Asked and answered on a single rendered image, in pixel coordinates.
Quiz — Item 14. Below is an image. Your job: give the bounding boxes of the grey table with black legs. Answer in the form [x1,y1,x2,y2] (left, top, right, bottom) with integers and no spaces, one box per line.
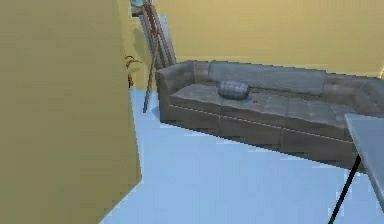
[327,113,384,224]

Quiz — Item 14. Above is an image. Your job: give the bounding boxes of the brown house plant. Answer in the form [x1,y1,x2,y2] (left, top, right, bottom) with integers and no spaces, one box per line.
[124,54,143,89]

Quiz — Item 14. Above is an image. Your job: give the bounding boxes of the grey checked round pillow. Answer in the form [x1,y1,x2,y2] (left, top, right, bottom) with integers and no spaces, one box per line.
[217,79,251,100]

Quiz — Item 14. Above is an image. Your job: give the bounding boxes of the brown tripod floor lamp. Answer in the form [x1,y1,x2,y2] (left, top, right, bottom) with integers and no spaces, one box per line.
[130,0,177,114]

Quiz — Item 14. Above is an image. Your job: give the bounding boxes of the grey sofa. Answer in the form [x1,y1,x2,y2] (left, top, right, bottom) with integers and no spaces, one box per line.
[154,59,384,171]

